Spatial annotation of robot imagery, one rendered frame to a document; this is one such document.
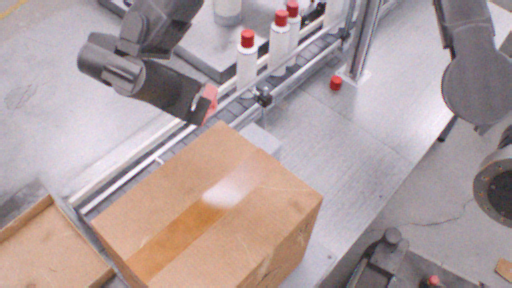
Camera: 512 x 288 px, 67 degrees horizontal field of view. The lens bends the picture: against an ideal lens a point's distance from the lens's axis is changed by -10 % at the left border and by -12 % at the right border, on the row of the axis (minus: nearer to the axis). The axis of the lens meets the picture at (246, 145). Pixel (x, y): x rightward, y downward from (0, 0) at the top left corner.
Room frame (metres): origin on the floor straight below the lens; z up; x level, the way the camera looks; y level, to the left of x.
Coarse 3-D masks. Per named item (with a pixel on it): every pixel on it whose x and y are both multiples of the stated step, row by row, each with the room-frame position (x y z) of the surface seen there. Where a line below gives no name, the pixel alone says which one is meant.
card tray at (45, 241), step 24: (24, 216) 0.43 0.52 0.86; (48, 216) 0.45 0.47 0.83; (0, 240) 0.37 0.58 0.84; (24, 240) 0.38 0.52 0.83; (48, 240) 0.39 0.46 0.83; (72, 240) 0.39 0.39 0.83; (0, 264) 0.31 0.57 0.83; (24, 264) 0.32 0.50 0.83; (48, 264) 0.33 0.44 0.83; (72, 264) 0.33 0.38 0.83; (96, 264) 0.34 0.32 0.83
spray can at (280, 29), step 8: (280, 16) 0.91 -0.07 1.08; (288, 16) 0.92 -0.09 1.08; (272, 24) 0.92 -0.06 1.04; (280, 24) 0.91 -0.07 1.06; (288, 24) 0.92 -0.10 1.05; (272, 32) 0.91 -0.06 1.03; (280, 32) 0.90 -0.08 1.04; (288, 32) 0.91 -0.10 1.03; (272, 40) 0.91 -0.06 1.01; (280, 40) 0.90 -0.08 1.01; (288, 40) 0.91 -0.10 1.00; (272, 48) 0.90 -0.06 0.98; (280, 48) 0.90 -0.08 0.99; (272, 56) 0.90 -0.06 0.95; (280, 56) 0.90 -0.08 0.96; (272, 64) 0.90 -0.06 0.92; (280, 72) 0.90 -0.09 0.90
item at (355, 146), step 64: (0, 64) 1.00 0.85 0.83; (64, 64) 0.99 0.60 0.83; (384, 64) 1.04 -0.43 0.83; (0, 128) 0.72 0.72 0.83; (64, 128) 0.73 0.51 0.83; (128, 128) 0.73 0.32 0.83; (320, 128) 0.76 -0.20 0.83; (384, 128) 0.77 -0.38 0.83; (0, 192) 0.51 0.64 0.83; (64, 192) 0.52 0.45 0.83; (320, 192) 0.55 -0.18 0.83; (384, 192) 0.56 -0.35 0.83
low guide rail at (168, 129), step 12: (312, 24) 1.11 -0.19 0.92; (300, 36) 1.06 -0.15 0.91; (264, 60) 0.93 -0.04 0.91; (228, 84) 0.83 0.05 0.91; (192, 108) 0.74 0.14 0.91; (180, 120) 0.70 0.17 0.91; (168, 132) 0.66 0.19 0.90; (144, 144) 0.62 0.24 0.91; (132, 156) 0.58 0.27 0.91; (120, 168) 0.55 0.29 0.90; (96, 180) 0.51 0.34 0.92; (84, 192) 0.48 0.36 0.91; (72, 204) 0.45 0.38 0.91
